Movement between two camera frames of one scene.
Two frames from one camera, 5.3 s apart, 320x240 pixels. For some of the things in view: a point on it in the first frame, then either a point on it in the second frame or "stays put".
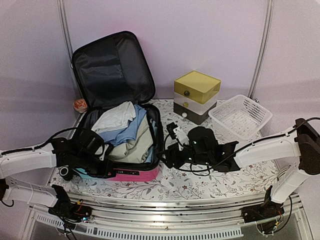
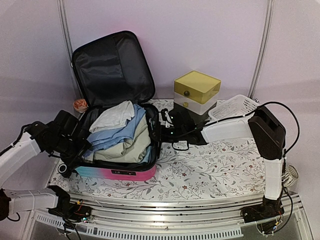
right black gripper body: [173, 152] to [178, 135]
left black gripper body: [94, 169] to [72, 148]
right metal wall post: [262, 53] stays put
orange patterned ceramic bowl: [80, 105] stays put
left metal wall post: [65, 26] stays put
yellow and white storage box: [195, 95] stays put
